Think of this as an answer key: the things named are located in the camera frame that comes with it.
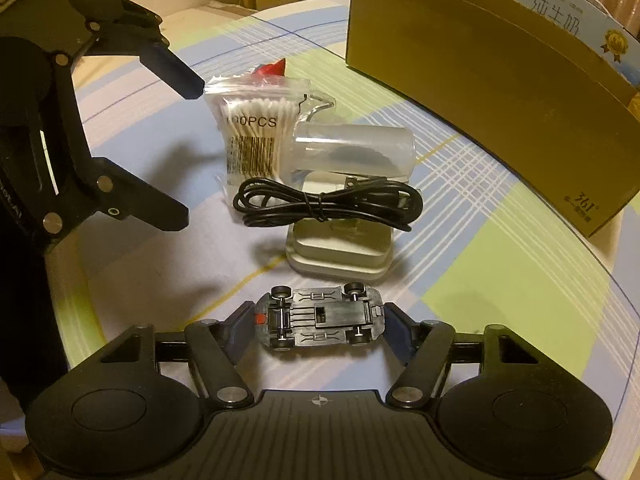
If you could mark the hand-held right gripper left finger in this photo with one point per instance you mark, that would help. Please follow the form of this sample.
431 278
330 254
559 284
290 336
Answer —
242 324

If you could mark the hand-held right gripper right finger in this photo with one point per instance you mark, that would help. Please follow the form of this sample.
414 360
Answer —
397 325

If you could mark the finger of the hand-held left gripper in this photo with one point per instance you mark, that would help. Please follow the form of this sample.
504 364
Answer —
160 210
170 67

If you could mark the black toy car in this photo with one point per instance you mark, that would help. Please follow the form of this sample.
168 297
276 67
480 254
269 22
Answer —
320 315

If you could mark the red cat figurine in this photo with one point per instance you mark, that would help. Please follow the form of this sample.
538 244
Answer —
272 67

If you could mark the bag of cotton swabs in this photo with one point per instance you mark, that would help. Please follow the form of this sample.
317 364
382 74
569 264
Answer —
255 125

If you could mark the clear plastic cup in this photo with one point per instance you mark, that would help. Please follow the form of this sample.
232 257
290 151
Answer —
350 142

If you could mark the large olive cardboard box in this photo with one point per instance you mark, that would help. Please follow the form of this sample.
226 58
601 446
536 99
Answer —
475 60

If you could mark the silver metal rack in bag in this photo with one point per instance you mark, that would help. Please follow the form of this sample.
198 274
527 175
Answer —
340 255

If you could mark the printed carton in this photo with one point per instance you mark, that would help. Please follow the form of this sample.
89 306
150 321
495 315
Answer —
560 5

